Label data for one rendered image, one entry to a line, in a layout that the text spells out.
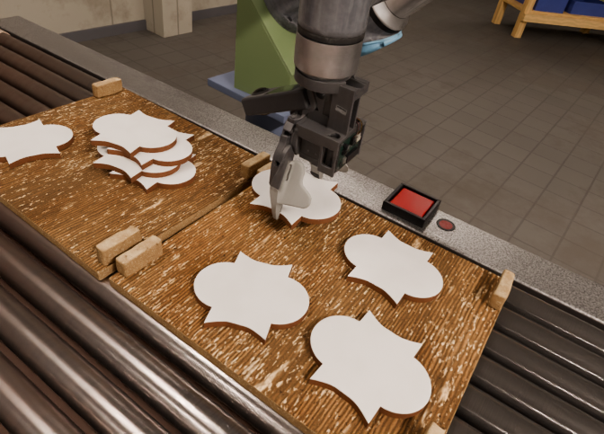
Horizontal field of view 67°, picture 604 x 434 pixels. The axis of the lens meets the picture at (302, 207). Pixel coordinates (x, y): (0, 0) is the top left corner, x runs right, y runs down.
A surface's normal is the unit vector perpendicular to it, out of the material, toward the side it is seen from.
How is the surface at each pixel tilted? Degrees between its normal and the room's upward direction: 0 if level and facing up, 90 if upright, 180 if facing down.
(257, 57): 90
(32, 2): 90
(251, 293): 0
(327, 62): 93
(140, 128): 0
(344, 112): 93
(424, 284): 0
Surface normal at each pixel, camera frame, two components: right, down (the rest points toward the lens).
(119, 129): 0.12, -0.78
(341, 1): 0.03, 0.66
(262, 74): -0.56, 0.45
